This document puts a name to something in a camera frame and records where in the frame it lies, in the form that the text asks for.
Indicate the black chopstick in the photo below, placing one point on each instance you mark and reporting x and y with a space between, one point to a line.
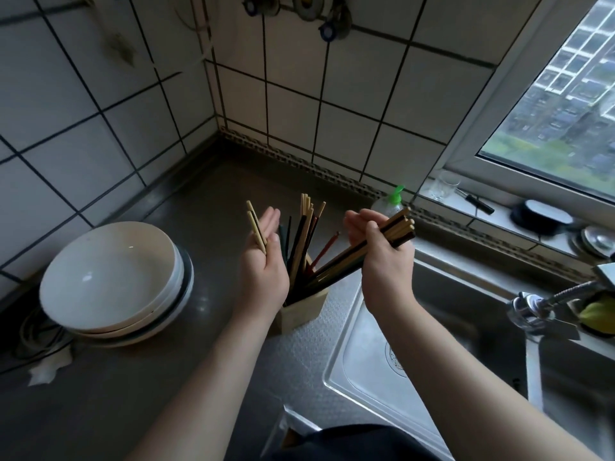
401 242

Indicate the clear green capped soap bottle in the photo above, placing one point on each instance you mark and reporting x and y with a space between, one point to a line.
384 206

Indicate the yellow green rag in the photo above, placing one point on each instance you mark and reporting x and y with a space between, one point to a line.
596 314

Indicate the person's right hand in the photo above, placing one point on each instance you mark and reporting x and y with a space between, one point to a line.
389 278

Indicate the person's right forearm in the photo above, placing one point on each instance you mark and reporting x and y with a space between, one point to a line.
456 393

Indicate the steel wall pipe flange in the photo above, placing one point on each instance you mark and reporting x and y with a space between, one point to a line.
307 5

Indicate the clear drinking glass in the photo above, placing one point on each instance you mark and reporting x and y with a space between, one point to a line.
443 187

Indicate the bundle of mixed chopsticks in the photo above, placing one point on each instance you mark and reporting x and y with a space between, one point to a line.
399 216

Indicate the black shirt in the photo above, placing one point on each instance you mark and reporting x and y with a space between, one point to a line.
355 446

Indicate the grey rimmed bowl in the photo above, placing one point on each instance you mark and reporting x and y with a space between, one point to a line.
188 288

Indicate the pale wooden chopstick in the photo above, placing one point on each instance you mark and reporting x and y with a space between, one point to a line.
403 235
401 224
258 237
402 230
254 224

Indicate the person's left hand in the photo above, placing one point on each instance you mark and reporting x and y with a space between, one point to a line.
262 283

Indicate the white crumpled paper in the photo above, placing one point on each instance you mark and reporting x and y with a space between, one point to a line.
48 372

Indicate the black round soap dish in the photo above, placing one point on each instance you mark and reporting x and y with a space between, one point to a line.
538 218

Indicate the wooden chopstick holder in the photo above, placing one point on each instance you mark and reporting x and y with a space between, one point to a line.
302 312

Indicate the steel double sink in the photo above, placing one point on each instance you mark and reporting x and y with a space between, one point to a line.
365 369

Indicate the person's left forearm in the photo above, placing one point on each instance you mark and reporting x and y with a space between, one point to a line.
216 403

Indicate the steel sink strainer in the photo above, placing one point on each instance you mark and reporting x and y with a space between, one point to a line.
596 241

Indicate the large white bowl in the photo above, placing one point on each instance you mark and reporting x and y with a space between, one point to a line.
110 273

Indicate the bunch of mixed chopsticks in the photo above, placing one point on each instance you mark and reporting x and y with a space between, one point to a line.
301 235

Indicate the blue centred wall valve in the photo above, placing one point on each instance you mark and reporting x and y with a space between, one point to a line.
252 4
331 28

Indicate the tall steel faucet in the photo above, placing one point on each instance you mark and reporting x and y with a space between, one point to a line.
526 307

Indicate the white framed window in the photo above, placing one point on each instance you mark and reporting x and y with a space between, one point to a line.
567 115

